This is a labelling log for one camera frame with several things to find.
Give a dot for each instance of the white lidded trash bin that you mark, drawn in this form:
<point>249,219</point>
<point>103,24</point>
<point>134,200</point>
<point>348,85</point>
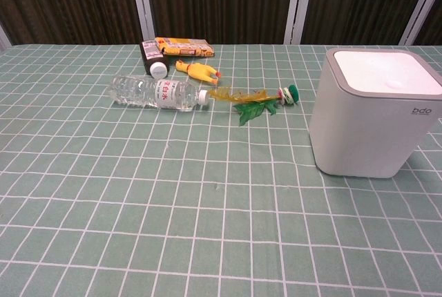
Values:
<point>366,127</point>

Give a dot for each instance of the artificial flower with green leaves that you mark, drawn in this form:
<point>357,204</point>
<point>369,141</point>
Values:
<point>252,98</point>

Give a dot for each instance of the yellow rubber chicken toy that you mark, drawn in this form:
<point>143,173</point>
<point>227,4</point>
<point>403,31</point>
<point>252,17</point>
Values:
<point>197,69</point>

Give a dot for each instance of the clear plastic water bottle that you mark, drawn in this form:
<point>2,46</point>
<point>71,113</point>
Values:
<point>155,94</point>

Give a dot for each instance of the green checkered tablecloth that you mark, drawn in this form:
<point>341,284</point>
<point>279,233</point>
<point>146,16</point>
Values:
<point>172,190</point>

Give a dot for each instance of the yellow snack package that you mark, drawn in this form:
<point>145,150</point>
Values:
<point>184,47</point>

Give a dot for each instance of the dark brown medicine bottle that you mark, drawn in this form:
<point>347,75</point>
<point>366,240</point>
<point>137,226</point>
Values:
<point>152,58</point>

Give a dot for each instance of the dark folding screen with grey frames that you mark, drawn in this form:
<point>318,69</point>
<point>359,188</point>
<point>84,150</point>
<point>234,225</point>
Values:
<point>221,0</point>

